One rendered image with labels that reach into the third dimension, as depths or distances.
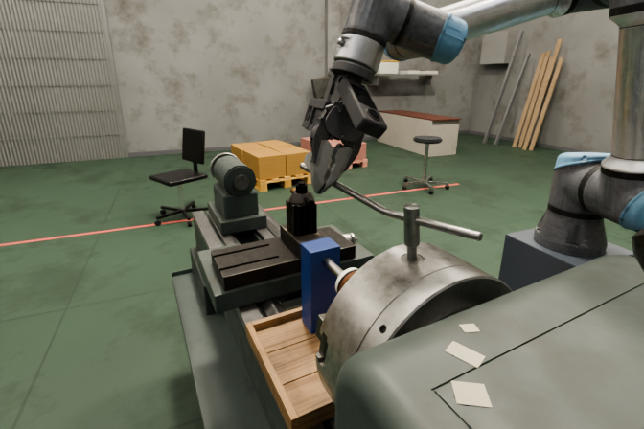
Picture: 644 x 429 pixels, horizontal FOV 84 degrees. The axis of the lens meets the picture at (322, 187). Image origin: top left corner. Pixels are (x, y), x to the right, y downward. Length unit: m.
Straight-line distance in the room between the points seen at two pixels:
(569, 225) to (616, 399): 0.66
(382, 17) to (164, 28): 7.39
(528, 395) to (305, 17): 8.26
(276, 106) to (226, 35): 1.70
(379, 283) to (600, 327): 0.25
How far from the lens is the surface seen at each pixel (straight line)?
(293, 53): 8.27
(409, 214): 0.52
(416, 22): 0.63
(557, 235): 1.02
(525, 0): 0.86
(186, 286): 1.90
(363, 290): 0.54
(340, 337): 0.55
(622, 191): 0.89
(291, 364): 0.90
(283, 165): 5.06
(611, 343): 0.46
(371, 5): 0.61
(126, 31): 7.93
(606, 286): 0.56
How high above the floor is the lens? 1.50
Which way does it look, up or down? 17 degrees down
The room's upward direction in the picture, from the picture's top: straight up
